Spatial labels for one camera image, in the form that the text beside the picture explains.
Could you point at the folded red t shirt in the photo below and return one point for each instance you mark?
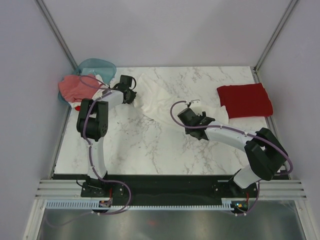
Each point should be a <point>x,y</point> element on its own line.
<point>244,101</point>

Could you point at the white shirt red trim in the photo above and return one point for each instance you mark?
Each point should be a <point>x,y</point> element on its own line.
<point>98,92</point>

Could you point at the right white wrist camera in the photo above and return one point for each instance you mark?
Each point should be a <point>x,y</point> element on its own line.
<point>195,103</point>

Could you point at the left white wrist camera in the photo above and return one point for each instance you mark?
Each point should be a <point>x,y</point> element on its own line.
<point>113,82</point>

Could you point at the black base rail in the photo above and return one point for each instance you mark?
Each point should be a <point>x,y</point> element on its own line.
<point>174,189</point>

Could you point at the left aluminium frame post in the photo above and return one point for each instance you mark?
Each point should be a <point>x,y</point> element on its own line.
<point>56,32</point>

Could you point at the white slotted cable duct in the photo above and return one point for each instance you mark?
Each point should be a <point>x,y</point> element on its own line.
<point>94,204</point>

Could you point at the right aluminium frame post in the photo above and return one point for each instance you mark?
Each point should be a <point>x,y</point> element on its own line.
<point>275,34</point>

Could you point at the aluminium frame post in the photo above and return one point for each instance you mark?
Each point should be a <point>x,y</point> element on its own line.
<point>275,34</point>
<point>56,32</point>

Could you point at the white t shirt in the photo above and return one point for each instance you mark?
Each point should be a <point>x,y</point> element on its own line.
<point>155,102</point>

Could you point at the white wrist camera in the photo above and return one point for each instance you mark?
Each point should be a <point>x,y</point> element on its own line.
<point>113,82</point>
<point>195,103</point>

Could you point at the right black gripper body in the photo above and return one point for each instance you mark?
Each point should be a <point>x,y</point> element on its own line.
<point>201,116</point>

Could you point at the teal plastic basket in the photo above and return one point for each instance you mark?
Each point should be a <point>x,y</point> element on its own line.
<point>94,66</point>

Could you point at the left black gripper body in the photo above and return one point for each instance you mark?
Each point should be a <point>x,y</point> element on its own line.
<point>132,97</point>

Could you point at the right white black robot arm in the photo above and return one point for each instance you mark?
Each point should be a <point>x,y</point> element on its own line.
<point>264,152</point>

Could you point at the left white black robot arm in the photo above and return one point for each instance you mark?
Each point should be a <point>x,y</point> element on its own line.
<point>93,119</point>

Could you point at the aluminium extrusion crossbar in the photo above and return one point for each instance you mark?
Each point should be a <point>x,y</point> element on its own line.
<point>268,190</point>

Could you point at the pink t shirt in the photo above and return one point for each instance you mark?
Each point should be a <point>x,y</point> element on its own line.
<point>65,86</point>

